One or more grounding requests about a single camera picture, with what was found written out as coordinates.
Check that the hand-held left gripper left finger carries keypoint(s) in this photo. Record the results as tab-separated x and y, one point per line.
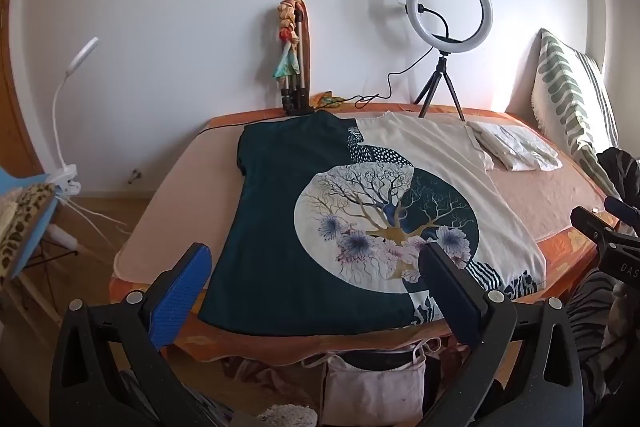
180	294

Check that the green leaf striped pillow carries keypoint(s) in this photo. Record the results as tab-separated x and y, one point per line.
565	107

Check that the wooden door frame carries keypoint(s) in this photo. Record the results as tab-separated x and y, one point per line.
15	107

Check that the white fluffy cloth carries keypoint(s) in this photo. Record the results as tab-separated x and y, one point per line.
287	417

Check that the folded tripod stand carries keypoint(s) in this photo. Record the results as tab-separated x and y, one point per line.
300	77

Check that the colourful scarf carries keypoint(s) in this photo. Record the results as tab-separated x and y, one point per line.
287	52

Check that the dark green cream tree-print t-shirt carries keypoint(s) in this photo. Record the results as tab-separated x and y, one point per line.
270	227

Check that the dark cloth pile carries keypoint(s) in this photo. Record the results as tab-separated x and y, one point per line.
620	172

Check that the pale pink tote bag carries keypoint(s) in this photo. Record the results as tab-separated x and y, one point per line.
370	387

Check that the person's leg in zebra pants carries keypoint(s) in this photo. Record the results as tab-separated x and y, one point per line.
592	322

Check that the white clip desk lamp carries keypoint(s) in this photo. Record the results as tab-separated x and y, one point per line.
59	107

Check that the crumpled pink cloth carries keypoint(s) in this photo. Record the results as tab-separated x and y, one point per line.
270	377

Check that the folded white cloth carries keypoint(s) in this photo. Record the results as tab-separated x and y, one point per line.
515	147

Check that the leopard print cloth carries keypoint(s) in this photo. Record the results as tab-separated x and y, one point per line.
20	227

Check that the small colourful cloth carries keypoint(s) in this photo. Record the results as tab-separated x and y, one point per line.
327	99

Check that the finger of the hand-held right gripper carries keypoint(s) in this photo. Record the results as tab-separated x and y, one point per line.
622	212
595	229

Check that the blue chair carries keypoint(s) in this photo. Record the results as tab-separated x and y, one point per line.
37	232

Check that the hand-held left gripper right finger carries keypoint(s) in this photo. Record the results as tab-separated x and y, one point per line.
450	297

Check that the orange patterned bed sheet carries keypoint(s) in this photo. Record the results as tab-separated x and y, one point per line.
280	344

